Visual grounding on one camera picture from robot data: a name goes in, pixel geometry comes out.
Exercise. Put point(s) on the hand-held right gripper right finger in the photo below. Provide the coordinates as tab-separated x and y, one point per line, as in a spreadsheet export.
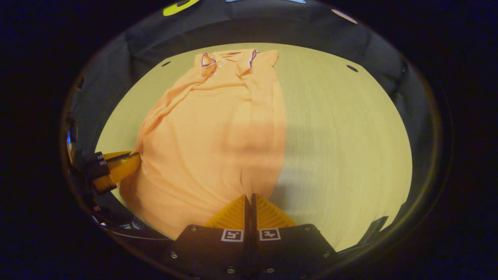
288	245

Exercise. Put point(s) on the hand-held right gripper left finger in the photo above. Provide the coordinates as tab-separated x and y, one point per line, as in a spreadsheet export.
218	245

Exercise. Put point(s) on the orange polo T-shirt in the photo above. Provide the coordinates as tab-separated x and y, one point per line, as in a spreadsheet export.
202	136

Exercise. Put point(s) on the dark bar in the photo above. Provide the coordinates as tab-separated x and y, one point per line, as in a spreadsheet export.
373	230

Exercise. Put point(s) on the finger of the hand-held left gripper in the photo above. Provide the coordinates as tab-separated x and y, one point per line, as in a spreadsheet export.
116	173
116	153

